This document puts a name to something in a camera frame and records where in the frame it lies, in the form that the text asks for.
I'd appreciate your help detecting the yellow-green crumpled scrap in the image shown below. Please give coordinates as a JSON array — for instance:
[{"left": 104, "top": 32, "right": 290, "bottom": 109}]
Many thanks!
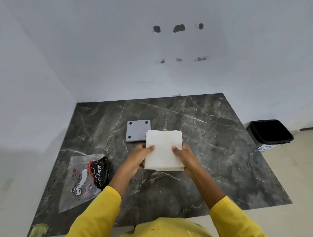
[{"left": 29, "top": 223, "right": 49, "bottom": 237}]

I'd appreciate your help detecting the yellow shirt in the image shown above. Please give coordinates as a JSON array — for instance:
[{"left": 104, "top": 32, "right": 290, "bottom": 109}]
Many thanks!
[{"left": 120, "top": 217, "right": 214, "bottom": 237}]

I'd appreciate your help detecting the person's left forearm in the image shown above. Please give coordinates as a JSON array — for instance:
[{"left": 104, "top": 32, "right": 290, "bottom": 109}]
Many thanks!
[{"left": 66, "top": 164, "right": 138, "bottom": 237}]

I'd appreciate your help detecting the stack of white paper napkins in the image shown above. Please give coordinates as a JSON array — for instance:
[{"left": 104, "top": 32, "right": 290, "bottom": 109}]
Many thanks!
[{"left": 143, "top": 130, "right": 185, "bottom": 172}]

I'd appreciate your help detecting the person's right hand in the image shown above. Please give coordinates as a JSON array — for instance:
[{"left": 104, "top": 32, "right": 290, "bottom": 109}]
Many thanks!
[{"left": 172, "top": 142, "right": 202, "bottom": 178}]

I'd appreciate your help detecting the grey square napkin holder base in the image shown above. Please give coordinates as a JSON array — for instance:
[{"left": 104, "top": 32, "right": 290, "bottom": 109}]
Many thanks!
[{"left": 125, "top": 120, "right": 151, "bottom": 143}]

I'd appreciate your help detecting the person's right forearm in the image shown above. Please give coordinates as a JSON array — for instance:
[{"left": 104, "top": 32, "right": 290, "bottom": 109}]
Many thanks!
[{"left": 190, "top": 167, "right": 268, "bottom": 237}]

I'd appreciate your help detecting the clear printed plastic bag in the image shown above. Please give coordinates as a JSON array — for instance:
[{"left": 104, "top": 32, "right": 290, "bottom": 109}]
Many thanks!
[{"left": 59, "top": 154, "right": 111, "bottom": 213}]

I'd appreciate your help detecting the black trash bin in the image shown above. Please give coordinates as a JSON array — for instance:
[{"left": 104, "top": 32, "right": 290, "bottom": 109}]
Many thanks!
[{"left": 246, "top": 119, "right": 294, "bottom": 152}]

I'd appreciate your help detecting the person's left hand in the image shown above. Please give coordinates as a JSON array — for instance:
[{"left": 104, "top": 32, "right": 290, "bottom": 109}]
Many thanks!
[{"left": 125, "top": 144, "right": 155, "bottom": 175}]

